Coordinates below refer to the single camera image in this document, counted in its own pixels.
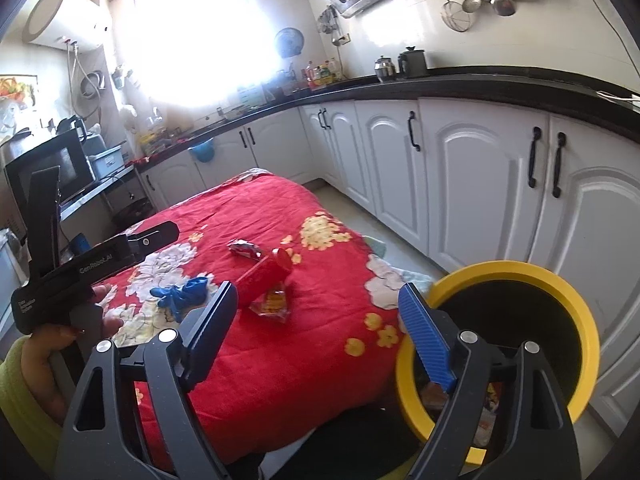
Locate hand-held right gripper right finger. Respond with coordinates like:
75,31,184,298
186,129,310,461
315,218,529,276
397,282,583,480

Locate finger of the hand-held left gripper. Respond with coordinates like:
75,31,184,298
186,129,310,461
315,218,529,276
125,220,181,262

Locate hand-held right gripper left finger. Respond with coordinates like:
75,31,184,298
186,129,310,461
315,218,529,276
55,280,241,480

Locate yellow rimmed black trash bin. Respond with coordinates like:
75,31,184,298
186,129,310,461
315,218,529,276
395,260,601,467

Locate person's left forearm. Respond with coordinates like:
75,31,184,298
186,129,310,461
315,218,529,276
0,335,68,480

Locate person's left hand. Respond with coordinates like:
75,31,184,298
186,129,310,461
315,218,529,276
20,282,125,428

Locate dark round container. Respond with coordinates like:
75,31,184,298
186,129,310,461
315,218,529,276
112,197,154,229

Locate blue rubber glove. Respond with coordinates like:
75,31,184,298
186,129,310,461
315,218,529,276
150,276,214,319

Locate flat red yellow wrapper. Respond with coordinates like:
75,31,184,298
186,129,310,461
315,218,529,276
249,282,294,324

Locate red cylindrical can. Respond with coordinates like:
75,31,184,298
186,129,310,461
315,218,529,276
235,247,294,311

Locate small red silver wrapper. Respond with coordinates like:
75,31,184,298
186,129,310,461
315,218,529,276
227,240,264,260

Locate pale blue plastic crate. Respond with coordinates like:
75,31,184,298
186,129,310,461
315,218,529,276
86,144,126,181

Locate red floral blanket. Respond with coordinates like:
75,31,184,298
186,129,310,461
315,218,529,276
85,169,436,467

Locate pile of colourful kitchen items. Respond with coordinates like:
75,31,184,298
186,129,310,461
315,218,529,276
137,127,194,159

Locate blue plastic basin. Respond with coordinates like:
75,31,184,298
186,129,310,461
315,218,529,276
189,141,217,164

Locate pale green floor mat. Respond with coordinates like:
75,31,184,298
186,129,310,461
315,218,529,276
361,234,435,293

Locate black microwave oven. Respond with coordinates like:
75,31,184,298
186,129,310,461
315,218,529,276
4,129,97,206

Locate row of white cabinet doors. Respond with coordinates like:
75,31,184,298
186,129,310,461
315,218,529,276
137,97,640,441

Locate bright kitchen window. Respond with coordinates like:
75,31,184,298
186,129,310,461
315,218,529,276
132,0,281,111

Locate group of condiment bottles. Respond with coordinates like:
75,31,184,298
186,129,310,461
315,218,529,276
300,57,346,89

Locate white cylindrical water heater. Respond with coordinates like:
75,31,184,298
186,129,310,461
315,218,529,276
22,0,114,54

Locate black kitchen countertop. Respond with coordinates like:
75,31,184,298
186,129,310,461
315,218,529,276
127,66,640,147

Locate steel kettle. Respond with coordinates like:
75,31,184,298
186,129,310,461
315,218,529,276
374,55,399,84

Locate dark lidded pot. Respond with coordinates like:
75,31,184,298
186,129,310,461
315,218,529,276
397,46,429,79

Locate small hanging utensils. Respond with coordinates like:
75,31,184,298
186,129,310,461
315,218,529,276
317,7,351,46

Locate white plastic object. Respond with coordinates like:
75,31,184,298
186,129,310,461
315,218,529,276
597,90,640,112

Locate water heater hoses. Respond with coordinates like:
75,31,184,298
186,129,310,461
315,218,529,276
67,42,107,118

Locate blue decorative wall plate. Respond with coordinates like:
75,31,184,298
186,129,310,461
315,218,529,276
274,27,306,59

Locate black power cable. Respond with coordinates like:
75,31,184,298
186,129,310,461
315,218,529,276
590,0,640,106

